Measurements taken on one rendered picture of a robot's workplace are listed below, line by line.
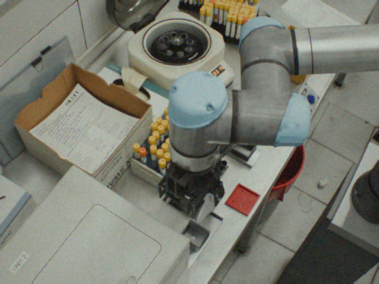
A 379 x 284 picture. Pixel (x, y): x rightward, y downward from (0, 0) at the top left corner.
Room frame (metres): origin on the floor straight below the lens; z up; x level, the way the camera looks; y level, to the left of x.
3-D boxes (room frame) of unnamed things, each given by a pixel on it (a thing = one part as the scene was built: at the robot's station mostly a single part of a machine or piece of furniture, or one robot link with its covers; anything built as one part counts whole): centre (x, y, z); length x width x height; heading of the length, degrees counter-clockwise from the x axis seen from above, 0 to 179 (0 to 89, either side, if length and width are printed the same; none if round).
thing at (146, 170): (0.65, 0.05, 0.91); 0.20 x 0.10 x 0.07; 149
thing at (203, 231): (0.38, 0.00, 0.92); 0.21 x 0.07 x 0.05; 149
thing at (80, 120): (0.67, 0.28, 0.95); 0.29 x 0.25 x 0.15; 59
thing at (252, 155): (0.66, -0.14, 0.89); 0.09 x 0.05 x 0.04; 58
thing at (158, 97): (0.82, 0.17, 0.92); 0.24 x 0.12 x 0.10; 59
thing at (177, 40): (0.96, 0.05, 0.97); 0.15 x 0.15 x 0.07
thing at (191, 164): (0.38, -0.01, 1.34); 0.08 x 0.08 x 0.05
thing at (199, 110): (0.38, -0.01, 1.42); 0.09 x 0.08 x 0.11; 89
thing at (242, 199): (0.52, -0.14, 0.88); 0.07 x 0.07 x 0.01; 59
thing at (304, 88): (0.84, -0.30, 0.92); 0.13 x 0.07 x 0.08; 59
